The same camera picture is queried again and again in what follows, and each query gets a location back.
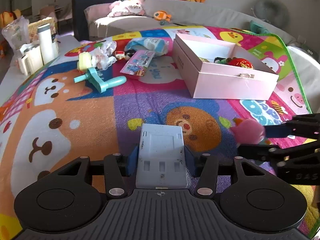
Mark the grey plastic box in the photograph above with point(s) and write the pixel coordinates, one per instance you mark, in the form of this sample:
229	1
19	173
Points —
161	158

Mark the blue tissue pack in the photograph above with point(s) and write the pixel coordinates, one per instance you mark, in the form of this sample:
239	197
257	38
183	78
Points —
157	45

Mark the clear plastic bag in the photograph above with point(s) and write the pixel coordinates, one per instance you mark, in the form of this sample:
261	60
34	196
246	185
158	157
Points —
16	33

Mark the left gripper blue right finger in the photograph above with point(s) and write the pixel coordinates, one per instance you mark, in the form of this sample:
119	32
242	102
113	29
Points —
190	161

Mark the pink cardboard box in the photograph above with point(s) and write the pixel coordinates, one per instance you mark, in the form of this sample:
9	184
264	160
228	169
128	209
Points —
205	79

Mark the black haired doll keychain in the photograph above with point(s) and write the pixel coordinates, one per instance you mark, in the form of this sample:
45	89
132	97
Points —
124	55

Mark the white pitcher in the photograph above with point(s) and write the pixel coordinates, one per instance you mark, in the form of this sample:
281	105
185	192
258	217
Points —
30	60

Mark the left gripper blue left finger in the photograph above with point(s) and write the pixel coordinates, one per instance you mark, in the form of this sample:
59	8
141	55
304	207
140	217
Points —
132	160

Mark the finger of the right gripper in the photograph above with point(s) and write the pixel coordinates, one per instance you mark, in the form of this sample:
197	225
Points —
304	154
306	126

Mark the Volcano pink card package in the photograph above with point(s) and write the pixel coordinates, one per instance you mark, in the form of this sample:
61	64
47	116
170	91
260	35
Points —
137	64

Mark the pink white plush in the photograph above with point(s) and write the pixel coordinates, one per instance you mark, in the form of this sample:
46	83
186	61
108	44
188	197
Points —
126	8

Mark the grey neck pillow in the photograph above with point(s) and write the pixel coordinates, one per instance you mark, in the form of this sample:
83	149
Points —
273	12

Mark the white thermos bottle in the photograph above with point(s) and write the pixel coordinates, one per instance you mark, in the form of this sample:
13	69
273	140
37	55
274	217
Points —
46	45

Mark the beige sofa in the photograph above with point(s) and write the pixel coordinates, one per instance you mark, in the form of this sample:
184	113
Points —
182	13

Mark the orange fish plush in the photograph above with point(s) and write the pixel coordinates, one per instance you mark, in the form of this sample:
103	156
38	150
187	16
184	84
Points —
162	16

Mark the pink plush toy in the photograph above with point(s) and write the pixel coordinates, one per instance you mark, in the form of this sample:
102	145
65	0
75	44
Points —
247	131

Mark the colourful cartoon play mat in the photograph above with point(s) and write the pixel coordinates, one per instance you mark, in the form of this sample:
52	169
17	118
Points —
64	149

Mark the red round ornament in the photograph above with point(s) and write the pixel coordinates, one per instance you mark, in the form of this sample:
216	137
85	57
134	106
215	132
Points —
240	62

